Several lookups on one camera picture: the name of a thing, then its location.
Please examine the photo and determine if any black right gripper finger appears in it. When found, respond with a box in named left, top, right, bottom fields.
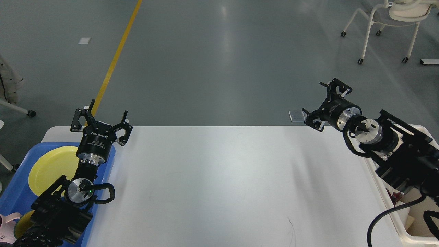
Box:
left=319, top=78, right=353, bottom=103
left=301, top=108, right=328, bottom=132

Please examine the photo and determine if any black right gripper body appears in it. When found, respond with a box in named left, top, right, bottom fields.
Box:
left=320, top=99, right=362, bottom=132

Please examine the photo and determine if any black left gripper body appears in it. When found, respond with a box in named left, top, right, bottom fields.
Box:
left=76, top=129, right=116, bottom=166

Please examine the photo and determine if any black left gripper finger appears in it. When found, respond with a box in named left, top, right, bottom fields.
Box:
left=105, top=110, right=133, bottom=145
left=70, top=99, right=107, bottom=132

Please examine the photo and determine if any yellow plastic plate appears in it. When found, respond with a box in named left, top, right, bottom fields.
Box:
left=28, top=146, right=79, bottom=196

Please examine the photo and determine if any teal green mug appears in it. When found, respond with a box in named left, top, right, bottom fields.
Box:
left=14, top=210, right=35, bottom=239

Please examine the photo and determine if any pink mug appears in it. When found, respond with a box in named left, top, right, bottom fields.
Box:
left=0, top=212, right=22, bottom=244

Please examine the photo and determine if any red foil snack wrapper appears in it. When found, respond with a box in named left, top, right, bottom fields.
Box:
left=387, top=191, right=404, bottom=206

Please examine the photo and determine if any white paper cup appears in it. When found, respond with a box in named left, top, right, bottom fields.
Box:
left=397, top=207, right=410, bottom=227

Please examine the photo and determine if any brown paper bag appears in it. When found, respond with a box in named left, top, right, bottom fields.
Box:
left=404, top=215, right=415, bottom=232

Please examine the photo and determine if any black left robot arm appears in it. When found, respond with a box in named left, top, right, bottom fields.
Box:
left=12, top=99, right=133, bottom=247

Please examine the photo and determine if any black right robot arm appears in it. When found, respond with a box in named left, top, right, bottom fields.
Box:
left=302, top=78, right=438, bottom=204

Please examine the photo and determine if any metal floor socket plate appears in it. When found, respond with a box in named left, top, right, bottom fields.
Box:
left=289, top=110, right=306, bottom=122

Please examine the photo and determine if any white chair leg with caster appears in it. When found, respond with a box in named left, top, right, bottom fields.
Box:
left=0, top=99, right=36, bottom=118

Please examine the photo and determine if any white polka-dot cloth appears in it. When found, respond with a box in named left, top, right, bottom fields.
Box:
left=0, top=56, right=24, bottom=104

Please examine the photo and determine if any blue plastic tray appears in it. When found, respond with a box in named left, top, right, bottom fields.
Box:
left=0, top=142, right=116, bottom=247

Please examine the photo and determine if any white bar on floor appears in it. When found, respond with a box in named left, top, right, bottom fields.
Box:
left=419, top=58, right=439, bottom=66

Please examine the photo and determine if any white rolling chair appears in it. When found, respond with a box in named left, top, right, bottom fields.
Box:
left=340, top=0, right=438, bottom=65

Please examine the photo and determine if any beige plastic bin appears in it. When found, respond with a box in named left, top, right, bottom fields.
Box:
left=364, top=124, right=439, bottom=245

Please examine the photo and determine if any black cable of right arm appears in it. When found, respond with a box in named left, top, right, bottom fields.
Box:
left=367, top=194, right=439, bottom=247

